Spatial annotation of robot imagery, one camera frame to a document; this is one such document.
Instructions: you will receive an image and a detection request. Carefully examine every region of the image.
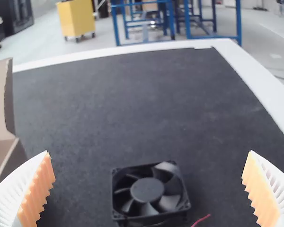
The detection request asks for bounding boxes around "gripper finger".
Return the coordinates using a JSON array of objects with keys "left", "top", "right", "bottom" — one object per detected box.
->
[
  {"left": 241, "top": 150, "right": 284, "bottom": 227},
  {"left": 0, "top": 151, "right": 56, "bottom": 227}
]

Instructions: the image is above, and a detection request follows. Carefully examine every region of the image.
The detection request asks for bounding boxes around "black square fan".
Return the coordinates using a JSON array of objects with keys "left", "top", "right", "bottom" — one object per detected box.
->
[{"left": 111, "top": 160, "right": 213, "bottom": 227}]

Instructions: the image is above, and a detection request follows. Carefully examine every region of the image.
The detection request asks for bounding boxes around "black mat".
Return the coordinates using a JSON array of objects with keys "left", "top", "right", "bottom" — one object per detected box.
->
[{"left": 12, "top": 46, "right": 284, "bottom": 227}]

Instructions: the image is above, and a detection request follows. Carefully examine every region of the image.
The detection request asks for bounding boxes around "black cabinet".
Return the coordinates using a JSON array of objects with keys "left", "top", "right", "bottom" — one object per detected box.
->
[{"left": 0, "top": 0, "right": 35, "bottom": 37}]

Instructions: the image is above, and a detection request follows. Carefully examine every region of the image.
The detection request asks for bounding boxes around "yellow wheeled cart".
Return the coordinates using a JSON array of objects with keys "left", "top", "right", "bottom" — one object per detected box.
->
[{"left": 55, "top": 0, "right": 97, "bottom": 43}]

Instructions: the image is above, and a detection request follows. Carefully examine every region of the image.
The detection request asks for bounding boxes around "blue metal frame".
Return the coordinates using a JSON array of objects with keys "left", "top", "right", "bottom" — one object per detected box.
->
[
  {"left": 175, "top": 0, "right": 242, "bottom": 47},
  {"left": 110, "top": 0, "right": 176, "bottom": 47}
]

